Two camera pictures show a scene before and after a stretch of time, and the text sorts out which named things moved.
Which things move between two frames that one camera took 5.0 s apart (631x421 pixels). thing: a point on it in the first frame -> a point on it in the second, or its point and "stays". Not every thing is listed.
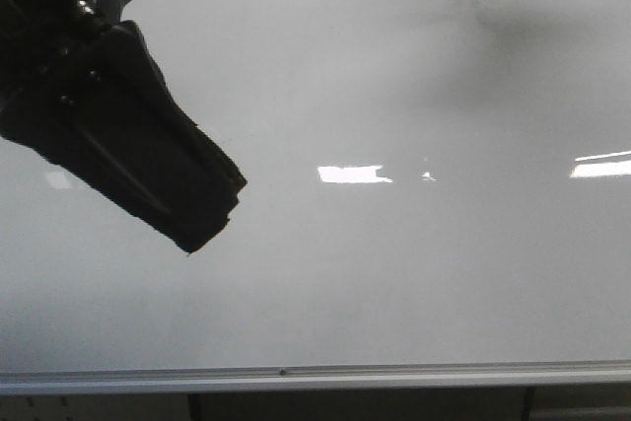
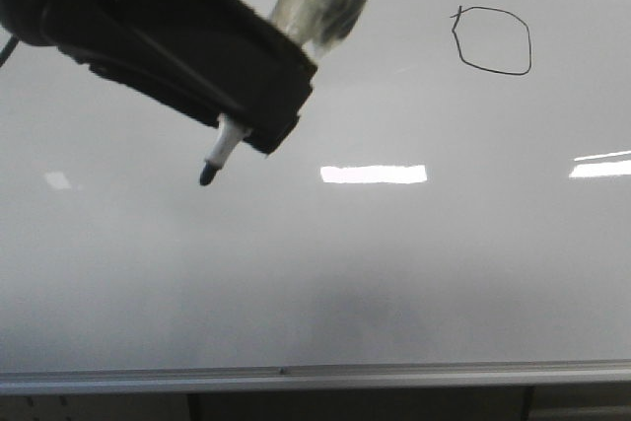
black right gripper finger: (103, 112) -> (167, 19)
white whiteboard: (431, 175) stays
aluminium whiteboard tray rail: (530, 376) stays
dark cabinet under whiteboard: (549, 403) stays
